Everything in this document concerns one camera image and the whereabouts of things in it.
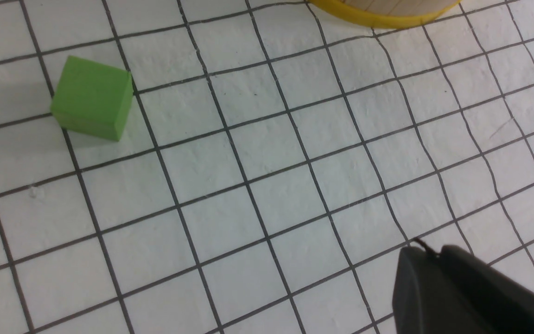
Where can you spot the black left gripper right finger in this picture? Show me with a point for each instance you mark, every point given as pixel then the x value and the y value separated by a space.
pixel 505 305

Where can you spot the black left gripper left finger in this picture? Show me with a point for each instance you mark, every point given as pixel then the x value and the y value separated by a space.
pixel 426 302

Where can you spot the bamboo steamer tray yellow rim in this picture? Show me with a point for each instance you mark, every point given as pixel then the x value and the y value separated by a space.
pixel 386 13

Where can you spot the green foam cube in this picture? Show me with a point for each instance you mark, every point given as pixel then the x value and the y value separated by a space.
pixel 93 98

